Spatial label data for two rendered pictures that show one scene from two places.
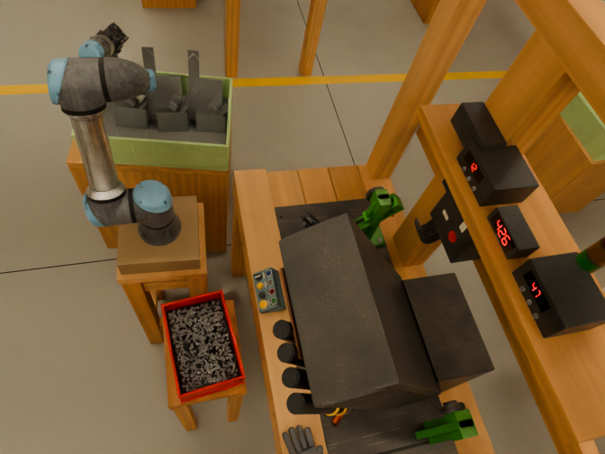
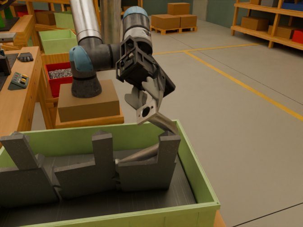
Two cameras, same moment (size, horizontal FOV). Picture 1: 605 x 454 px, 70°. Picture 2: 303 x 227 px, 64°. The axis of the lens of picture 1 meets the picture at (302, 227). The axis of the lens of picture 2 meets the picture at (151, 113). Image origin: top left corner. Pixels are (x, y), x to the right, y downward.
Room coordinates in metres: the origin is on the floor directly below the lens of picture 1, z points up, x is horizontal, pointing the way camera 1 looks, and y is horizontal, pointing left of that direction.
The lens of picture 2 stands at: (1.79, 1.00, 1.45)
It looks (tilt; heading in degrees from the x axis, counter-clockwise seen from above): 29 degrees down; 189
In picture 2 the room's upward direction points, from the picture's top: straight up
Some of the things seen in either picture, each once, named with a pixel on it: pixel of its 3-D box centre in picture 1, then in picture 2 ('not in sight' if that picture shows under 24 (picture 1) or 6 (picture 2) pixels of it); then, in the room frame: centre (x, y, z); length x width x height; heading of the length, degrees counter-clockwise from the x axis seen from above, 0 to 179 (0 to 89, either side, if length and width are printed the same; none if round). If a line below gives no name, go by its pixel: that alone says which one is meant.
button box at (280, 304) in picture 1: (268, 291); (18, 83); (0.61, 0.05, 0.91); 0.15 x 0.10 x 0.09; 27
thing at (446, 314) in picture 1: (423, 339); not in sight; (0.54, -0.48, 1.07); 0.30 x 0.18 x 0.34; 27
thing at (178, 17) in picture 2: not in sight; (173, 17); (-5.97, 0.48, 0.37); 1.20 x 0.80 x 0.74; 126
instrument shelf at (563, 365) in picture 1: (522, 238); not in sight; (0.70, -0.54, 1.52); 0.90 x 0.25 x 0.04; 27
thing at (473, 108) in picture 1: (476, 131); not in sight; (0.94, -0.37, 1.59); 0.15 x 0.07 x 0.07; 27
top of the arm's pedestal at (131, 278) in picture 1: (163, 240); (89, 109); (0.71, 0.50, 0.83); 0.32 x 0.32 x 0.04; 24
